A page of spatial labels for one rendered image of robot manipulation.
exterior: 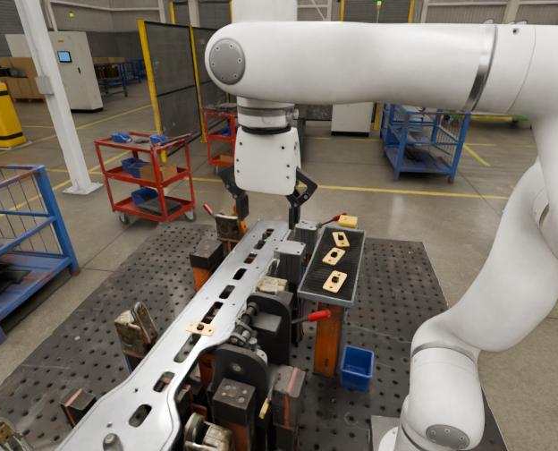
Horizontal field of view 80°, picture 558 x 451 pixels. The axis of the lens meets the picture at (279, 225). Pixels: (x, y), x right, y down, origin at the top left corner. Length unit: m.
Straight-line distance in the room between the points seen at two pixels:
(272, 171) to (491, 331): 0.41
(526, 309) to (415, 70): 0.36
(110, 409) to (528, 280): 0.84
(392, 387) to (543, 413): 1.28
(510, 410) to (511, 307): 1.81
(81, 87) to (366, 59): 10.90
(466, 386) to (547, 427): 1.71
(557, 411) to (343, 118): 6.04
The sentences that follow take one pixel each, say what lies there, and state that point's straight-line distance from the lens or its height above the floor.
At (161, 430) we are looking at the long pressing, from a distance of 0.85.
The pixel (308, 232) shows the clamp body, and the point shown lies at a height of 1.04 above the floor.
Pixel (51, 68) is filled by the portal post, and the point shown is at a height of 1.47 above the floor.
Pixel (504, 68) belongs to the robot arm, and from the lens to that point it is 0.44.
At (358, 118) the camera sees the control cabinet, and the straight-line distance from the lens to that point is 7.37.
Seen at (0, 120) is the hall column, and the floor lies 0.52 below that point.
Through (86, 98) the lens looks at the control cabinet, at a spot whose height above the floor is 0.39.
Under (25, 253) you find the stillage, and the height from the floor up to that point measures 0.17.
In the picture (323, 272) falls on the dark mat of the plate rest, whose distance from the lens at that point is 0.93.
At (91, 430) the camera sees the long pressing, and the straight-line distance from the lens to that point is 0.91.
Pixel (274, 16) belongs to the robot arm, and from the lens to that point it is 0.47.
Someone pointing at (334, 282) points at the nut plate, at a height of 1.16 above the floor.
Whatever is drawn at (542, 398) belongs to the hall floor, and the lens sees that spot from 2.52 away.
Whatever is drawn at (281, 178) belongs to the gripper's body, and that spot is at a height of 1.53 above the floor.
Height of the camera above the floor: 1.71
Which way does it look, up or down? 28 degrees down
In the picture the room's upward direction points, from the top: straight up
